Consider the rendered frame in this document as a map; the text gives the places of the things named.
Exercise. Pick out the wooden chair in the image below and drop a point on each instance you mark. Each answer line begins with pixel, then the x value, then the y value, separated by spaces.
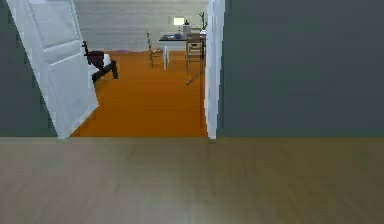
pixel 151 50
pixel 195 46

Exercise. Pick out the dark top white leg table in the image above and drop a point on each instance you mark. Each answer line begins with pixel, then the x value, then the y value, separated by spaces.
pixel 171 39

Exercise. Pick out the white table lamp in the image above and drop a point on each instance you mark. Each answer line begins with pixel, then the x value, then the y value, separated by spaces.
pixel 179 21

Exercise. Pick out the green house plant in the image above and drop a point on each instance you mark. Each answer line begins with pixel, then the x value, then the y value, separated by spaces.
pixel 203 20

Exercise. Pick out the purple cloth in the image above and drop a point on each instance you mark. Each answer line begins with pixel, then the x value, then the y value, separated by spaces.
pixel 122 51

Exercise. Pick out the white room door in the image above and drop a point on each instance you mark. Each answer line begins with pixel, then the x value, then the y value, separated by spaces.
pixel 56 63

